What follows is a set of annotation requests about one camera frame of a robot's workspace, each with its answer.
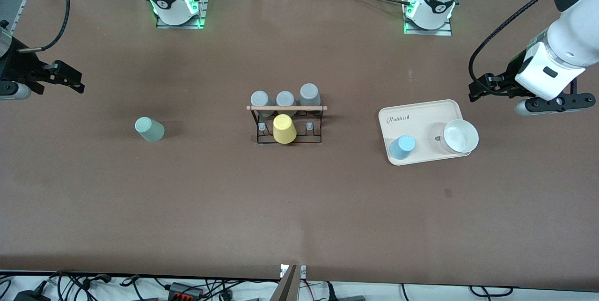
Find black power plug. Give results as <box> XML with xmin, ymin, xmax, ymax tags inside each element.
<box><xmin>14</xmin><ymin>289</ymin><xmax>52</xmax><ymax>301</ymax></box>

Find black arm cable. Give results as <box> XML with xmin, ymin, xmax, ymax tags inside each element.
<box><xmin>18</xmin><ymin>0</ymin><xmax>71</xmax><ymax>53</ymax></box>
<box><xmin>469</xmin><ymin>0</ymin><xmax>599</xmax><ymax>87</ymax></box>

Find yellow cup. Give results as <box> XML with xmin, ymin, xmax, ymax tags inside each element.
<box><xmin>273</xmin><ymin>114</ymin><xmax>297</xmax><ymax>144</ymax></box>

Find grey camera stand post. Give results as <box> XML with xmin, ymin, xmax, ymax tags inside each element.
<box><xmin>270</xmin><ymin>264</ymin><xmax>299</xmax><ymax>301</ymax></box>

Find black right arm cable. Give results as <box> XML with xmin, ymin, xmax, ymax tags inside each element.
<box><xmin>18</xmin><ymin>0</ymin><xmax>71</xmax><ymax>53</ymax></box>

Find aluminium frame profile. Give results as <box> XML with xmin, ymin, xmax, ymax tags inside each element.
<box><xmin>8</xmin><ymin>0</ymin><xmax>49</xmax><ymax>32</ymax></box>

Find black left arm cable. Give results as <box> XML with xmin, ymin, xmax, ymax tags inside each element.
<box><xmin>469</xmin><ymin>0</ymin><xmax>599</xmax><ymax>87</ymax></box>

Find black floor cable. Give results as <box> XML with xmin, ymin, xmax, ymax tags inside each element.
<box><xmin>469</xmin><ymin>285</ymin><xmax>514</xmax><ymax>298</ymax></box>

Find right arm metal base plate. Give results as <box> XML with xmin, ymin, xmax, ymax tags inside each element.
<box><xmin>156</xmin><ymin>0</ymin><xmax>209</xmax><ymax>29</ymax></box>

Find white translucent cup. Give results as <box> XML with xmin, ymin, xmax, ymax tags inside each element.
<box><xmin>429</xmin><ymin>119</ymin><xmax>479</xmax><ymax>154</ymax></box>

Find cream rectangular tray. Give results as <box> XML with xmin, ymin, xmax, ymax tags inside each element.
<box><xmin>378</xmin><ymin>99</ymin><xmax>473</xmax><ymax>166</ymax></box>

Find black adapter orange connectors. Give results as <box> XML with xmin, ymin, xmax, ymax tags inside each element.
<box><xmin>168</xmin><ymin>282</ymin><xmax>205</xmax><ymax>301</ymax></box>

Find light blue cup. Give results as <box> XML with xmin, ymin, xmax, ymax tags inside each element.
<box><xmin>389</xmin><ymin>135</ymin><xmax>416</xmax><ymax>160</ymax></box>

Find grey cup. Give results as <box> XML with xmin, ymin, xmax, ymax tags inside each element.
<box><xmin>276</xmin><ymin>91</ymin><xmax>297</xmax><ymax>115</ymax></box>
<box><xmin>299</xmin><ymin>83</ymin><xmax>321</xmax><ymax>106</ymax></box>
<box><xmin>250</xmin><ymin>90</ymin><xmax>273</xmax><ymax>118</ymax></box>

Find black wire rack wooden rod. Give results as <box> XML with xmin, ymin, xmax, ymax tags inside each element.
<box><xmin>247</xmin><ymin>104</ymin><xmax>328</xmax><ymax>145</ymax></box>

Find pale green cup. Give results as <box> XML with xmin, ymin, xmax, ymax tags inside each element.
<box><xmin>135</xmin><ymin>117</ymin><xmax>165</xmax><ymax>143</ymax></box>

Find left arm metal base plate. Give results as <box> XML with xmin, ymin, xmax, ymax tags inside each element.
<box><xmin>403</xmin><ymin>0</ymin><xmax>453</xmax><ymax>36</ymax></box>

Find black left camera bracket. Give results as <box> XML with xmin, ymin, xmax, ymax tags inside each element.
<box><xmin>524</xmin><ymin>93</ymin><xmax>596</xmax><ymax>114</ymax></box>

